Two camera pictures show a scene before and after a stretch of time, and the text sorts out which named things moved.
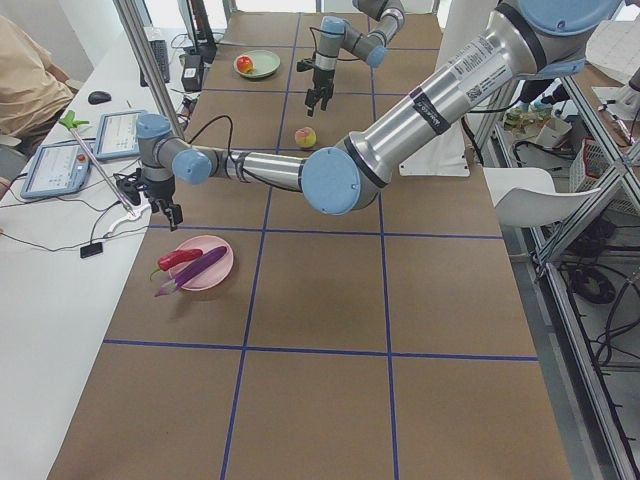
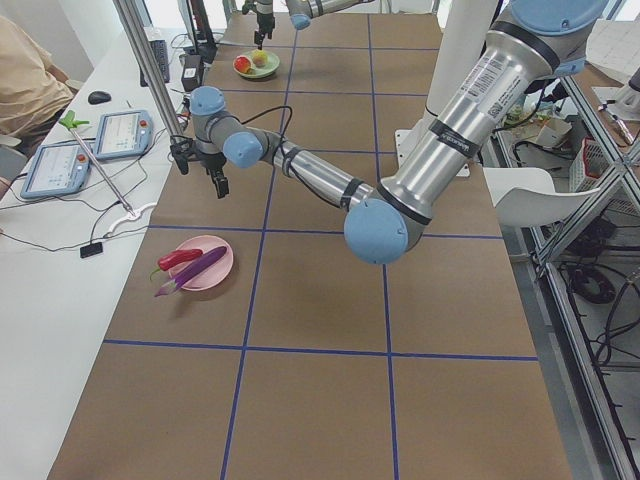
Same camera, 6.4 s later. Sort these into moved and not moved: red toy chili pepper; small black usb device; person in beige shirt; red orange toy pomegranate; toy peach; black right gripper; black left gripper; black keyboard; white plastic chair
Moved: black right gripper; black left gripper; toy peach
Not moved: black keyboard; red toy chili pepper; small black usb device; person in beige shirt; red orange toy pomegranate; white plastic chair
